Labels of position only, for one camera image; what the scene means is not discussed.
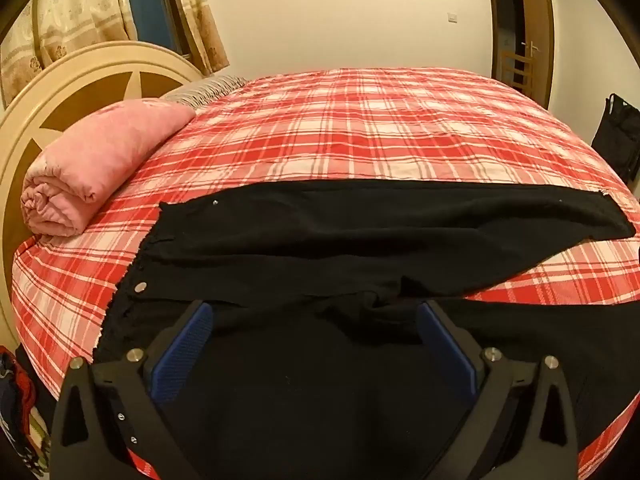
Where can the pile of colourful clothes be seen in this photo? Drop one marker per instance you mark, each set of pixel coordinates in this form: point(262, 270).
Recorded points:
point(20, 410)

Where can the grey striped pillow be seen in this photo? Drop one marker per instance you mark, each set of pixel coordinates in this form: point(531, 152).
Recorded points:
point(210, 89)

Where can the cream and brown headboard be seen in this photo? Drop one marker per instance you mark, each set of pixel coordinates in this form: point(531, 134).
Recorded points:
point(100, 60)

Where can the window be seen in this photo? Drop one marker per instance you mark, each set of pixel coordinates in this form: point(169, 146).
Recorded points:
point(150, 15)

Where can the red plaid bed sheet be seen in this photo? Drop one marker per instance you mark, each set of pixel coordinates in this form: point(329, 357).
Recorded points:
point(375, 125)

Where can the black bag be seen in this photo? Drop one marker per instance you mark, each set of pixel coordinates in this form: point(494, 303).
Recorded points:
point(617, 135)

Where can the brown wooden door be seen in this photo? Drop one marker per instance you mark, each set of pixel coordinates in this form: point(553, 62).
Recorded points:
point(542, 20)

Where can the pink rolled blanket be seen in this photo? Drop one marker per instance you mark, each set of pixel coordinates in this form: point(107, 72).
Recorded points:
point(100, 155)

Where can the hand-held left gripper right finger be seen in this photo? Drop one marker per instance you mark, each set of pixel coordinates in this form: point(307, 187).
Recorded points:
point(446, 351)

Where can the wooden railing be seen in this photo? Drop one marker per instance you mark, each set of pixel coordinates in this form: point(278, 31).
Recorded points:
point(517, 72)

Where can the black pants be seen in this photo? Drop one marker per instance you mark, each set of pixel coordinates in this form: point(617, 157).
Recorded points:
point(350, 230)

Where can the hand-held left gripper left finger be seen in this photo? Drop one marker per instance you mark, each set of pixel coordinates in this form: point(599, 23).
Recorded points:
point(184, 351)

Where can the beige floral curtain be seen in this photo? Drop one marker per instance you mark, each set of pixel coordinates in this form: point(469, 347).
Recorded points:
point(197, 15)
point(75, 15)

